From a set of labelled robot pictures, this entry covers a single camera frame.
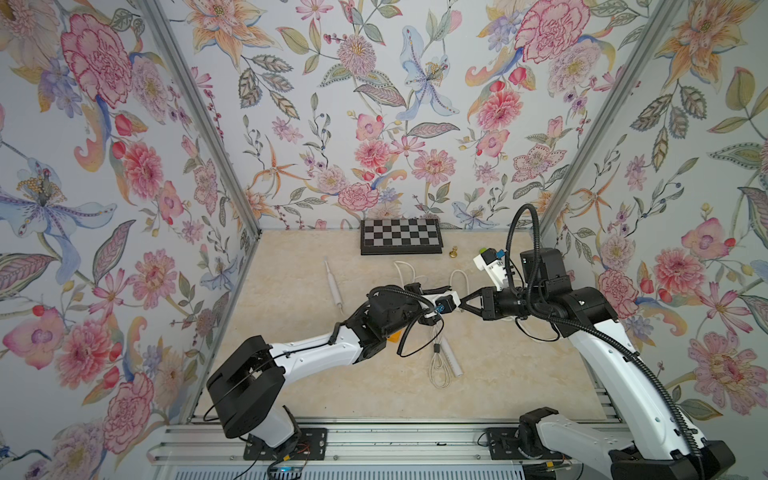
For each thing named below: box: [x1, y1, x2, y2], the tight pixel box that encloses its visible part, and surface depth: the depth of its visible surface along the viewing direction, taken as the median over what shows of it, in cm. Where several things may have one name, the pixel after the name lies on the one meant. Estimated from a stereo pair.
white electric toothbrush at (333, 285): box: [324, 256, 343, 308], surface depth 105 cm
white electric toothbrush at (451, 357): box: [440, 335, 464, 378], surface depth 89 cm
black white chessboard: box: [360, 218, 444, 255], surface depth 120 cm
